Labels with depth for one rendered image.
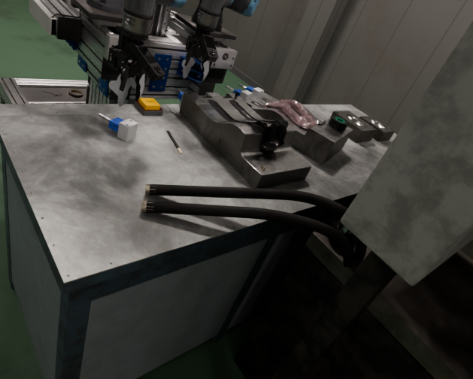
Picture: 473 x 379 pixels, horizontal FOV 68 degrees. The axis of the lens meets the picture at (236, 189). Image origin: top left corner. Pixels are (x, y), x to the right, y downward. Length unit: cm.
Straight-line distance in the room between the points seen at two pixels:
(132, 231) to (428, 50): 310
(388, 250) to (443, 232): 9
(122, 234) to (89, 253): 9
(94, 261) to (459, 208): 67
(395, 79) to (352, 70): 45
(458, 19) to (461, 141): 299
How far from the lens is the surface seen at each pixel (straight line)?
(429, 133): 59
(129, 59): 108
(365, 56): 380
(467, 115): 57
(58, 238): 85
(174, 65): 179
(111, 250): 83
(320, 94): 403
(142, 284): 95
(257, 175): 113
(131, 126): 117
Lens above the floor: 142
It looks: 34 degrees down
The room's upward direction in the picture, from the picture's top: 22 degrees clockwise
